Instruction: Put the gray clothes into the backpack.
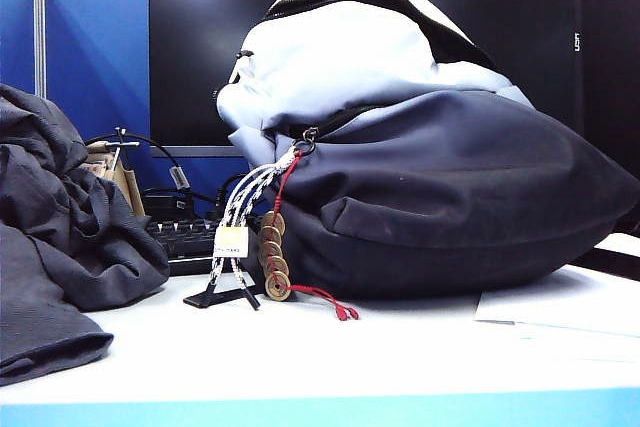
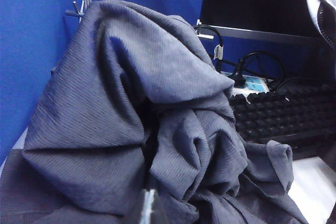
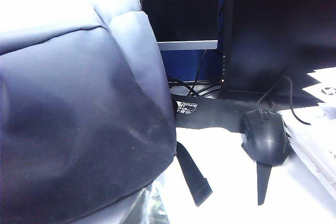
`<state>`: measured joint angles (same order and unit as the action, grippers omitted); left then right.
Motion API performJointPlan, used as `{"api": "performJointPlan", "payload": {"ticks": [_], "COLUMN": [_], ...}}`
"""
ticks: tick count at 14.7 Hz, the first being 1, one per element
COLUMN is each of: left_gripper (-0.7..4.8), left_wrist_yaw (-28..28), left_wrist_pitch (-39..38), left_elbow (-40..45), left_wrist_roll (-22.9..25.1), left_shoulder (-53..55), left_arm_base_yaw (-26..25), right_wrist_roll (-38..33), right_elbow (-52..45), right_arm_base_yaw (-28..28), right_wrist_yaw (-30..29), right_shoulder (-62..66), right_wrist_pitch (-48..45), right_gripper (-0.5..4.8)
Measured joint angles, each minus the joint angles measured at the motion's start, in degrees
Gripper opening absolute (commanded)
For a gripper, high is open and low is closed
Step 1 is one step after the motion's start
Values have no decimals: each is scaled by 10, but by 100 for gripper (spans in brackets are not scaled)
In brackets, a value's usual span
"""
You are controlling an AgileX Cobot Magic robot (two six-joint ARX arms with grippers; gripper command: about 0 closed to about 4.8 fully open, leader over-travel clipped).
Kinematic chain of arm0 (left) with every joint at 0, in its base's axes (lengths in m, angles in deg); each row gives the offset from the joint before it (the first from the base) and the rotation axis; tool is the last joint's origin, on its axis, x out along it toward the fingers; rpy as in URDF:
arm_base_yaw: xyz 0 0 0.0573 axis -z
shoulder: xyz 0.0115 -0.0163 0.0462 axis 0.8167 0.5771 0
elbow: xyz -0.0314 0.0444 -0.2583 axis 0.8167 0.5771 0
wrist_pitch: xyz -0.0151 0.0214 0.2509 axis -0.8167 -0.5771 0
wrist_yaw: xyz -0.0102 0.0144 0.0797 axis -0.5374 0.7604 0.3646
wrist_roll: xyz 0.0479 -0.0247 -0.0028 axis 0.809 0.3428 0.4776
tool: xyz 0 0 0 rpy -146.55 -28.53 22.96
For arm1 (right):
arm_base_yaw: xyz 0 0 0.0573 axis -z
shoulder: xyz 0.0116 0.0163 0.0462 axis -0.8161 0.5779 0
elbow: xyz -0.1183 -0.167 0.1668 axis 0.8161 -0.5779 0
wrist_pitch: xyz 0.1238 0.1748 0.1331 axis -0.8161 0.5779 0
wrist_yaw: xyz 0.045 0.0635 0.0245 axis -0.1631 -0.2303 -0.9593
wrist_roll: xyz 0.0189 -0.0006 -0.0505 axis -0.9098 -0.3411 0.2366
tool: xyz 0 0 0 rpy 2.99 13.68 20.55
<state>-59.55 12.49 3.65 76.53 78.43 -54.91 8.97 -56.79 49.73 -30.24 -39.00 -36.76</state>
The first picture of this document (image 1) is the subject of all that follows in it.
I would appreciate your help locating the black monitor with white logo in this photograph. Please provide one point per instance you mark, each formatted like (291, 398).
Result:
(612, 22)

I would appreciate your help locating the blue partition with aluminium post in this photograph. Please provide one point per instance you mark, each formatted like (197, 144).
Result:
(95, 57)

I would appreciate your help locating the beige desk calendar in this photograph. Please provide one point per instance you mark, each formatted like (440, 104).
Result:
(125, 182)

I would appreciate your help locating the black monitor with grey bezel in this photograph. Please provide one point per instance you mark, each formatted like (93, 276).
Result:
(200, 47)

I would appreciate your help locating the dark gray clothes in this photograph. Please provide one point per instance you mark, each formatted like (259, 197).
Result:
(50, 197)

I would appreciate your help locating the small metal T-shaped stand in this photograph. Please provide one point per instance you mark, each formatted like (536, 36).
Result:
(120, 139)

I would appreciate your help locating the small black device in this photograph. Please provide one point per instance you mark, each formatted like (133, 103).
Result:
(167, 202)

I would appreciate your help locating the white paper sheet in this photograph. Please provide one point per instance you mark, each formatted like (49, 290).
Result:
(550, 319)

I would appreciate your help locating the black keyboard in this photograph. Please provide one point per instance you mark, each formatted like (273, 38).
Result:
(185, 243)

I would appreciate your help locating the grey and navy backpack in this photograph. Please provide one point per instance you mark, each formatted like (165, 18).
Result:
(425, 172)

